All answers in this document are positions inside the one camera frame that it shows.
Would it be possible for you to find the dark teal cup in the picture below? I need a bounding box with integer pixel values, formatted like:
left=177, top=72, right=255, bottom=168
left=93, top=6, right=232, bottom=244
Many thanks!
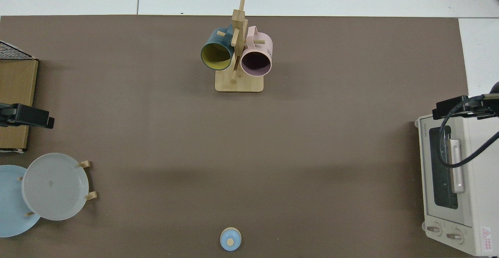
left=200, top=23, right=237, bottom=71

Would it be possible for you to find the grey plate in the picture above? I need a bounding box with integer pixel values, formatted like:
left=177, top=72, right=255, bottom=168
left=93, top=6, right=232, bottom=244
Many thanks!
left=21, top=153, right=89, bottom=221

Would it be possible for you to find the brown table cloth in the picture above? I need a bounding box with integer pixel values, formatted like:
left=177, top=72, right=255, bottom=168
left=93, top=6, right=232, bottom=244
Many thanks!
left=0, top=15, right=470, bottom=258

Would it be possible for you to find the pink cup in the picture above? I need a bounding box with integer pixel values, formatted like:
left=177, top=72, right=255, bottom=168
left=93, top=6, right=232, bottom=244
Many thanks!
left=240, top=26, right=273, bottom=77

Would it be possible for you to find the small blue round thing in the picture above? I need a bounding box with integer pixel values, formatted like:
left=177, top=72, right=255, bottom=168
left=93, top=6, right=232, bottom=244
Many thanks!
left=220, top=227, right=242, bottom=251

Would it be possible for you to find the pale toaster oven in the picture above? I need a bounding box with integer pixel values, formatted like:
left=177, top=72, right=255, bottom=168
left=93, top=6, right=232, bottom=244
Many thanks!
left=414, top=112, right=499, bottom=256

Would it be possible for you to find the wooden plate rack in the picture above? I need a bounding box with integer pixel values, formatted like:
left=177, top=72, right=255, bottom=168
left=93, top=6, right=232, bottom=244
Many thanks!
left=16, top=160, right=98, bottom=217

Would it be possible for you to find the light blue plate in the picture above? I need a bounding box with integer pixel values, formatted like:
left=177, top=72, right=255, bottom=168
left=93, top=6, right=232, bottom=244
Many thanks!
left=0, top=165, right=41, bottom=238

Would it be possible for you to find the wooden cup stand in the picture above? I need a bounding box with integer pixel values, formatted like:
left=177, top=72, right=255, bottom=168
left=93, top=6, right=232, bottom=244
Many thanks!
left=215, top=0, right=264, bottom=93

